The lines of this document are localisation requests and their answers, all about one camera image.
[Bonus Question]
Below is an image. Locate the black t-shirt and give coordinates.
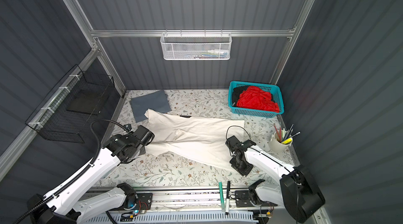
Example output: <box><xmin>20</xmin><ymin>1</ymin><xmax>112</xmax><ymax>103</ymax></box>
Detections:
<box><xmin>232</xmin><ymin>86</ymin><xmax>249</xmax><ymax>107</ymax></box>

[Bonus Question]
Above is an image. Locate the white t-shirt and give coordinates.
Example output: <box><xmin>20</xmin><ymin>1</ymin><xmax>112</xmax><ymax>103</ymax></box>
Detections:
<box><xmin>145</xmin><ymin>109</ymin><xmax>245</xmax><ymax>170</ymax></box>

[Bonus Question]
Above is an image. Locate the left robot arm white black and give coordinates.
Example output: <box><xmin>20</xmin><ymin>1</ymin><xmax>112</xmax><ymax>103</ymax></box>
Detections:
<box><xmin>27</xmin><ymin>126</ymin><xmax>154</xmax><ymax>224</ymax></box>

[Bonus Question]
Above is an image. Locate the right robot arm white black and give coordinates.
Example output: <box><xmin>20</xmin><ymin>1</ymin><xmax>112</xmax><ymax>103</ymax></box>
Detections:
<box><xmin>226</xmin><ymin>136</ymin><xmax>325</xmax><ymax>224</ymax></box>

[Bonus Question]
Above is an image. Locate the black marker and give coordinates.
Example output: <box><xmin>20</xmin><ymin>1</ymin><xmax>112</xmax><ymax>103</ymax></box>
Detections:
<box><xmin>225</xmin><ymin>181</ymin><xmax>231</xmax><ymax>216</ymax></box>

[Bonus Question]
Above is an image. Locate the teal plastic basket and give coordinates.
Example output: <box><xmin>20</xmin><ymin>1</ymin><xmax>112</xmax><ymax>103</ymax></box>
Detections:
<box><xmin>228</xmin><ymin>81</ymin><xmax>284</xmax><ymax>118</ymax></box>

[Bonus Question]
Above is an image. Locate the green marker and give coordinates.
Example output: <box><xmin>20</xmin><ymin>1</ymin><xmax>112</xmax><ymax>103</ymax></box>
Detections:
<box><xmin>218</xmin><ymin>182</ymin><xmax>225</xmax><ymax>211</ymax></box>

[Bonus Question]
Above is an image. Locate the white pen cup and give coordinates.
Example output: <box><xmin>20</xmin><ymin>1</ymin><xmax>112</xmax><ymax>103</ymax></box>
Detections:
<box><xmin>269</xmin><ymin>127</ymin><xmax>300</xmax><ymax>153</ymax></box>

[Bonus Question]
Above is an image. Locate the red t-shirt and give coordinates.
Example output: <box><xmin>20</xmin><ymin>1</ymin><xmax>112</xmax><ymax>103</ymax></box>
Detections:
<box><xmin>237</xmin><ymin>86</ymin><xmax>280</xmax><ymax>113</ymax></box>

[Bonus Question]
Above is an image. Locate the folded grey-blue t-shirt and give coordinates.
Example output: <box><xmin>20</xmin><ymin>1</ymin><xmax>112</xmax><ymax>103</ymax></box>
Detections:
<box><xmin>130</xmin><ymin>90</ymin><xmax>172</xmax><ymax>123</ymax></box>

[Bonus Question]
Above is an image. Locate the white wire mesh basket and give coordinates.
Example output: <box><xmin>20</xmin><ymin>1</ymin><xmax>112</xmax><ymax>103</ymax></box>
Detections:
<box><xmin>160</xmin><ymin>34</ymin><xmax>233</xmax><ymax>61</ymax></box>

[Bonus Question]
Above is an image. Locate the black wire wall basket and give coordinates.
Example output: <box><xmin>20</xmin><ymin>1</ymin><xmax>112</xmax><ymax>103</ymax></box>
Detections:
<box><xmin>25</xmin><ymin>69</ymin><xmax>119</xmax><ymax>144</ymax></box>

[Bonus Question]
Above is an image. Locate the white bottle in mesh basket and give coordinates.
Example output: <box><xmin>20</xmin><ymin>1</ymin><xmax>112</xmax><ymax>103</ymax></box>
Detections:
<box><xmin>207</xmin><ymin>49</ymin><xmax>229</xmax><ymax>56</ymax></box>

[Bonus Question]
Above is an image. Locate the black corrugated cable conduit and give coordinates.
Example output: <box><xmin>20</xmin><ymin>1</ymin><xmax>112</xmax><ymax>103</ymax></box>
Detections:
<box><xmin>12</xmin><ymin>119</ymin><xmax>131</xmax><ymax>224</ymax></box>

